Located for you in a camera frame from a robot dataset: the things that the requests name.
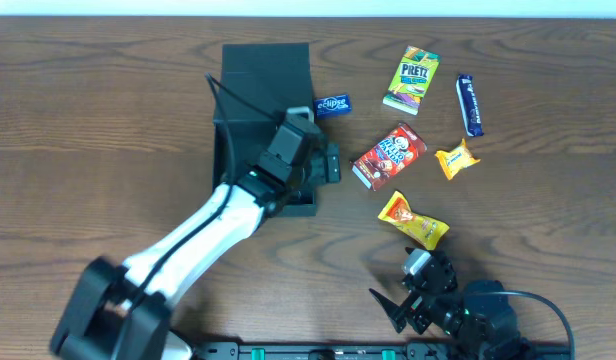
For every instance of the yellow orange candy packet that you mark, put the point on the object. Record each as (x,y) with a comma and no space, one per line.
(425,230)

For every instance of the blue Eclipse mints tin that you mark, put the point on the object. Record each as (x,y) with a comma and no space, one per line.
(332,106)

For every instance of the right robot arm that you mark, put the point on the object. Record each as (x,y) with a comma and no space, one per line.
(479,318)

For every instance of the small orange snack packet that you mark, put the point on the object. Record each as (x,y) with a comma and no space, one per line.
(452,162)

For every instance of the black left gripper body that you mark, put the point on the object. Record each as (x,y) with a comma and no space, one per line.
(331,165)

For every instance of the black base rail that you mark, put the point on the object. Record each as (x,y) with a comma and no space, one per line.
(410,351)

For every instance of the red Hello Panda box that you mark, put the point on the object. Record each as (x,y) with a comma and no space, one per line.
(396,151)

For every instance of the green Pretz snack box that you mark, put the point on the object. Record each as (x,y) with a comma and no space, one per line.
(411,80)

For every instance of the black gift box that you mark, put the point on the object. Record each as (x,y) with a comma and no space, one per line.
(261,82)

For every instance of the dark blue chocolate bar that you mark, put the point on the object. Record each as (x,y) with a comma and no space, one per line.
(469,105)

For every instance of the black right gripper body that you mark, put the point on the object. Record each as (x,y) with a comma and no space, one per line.
(410,311)

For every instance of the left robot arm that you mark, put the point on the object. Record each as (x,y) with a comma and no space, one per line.
(124,311)

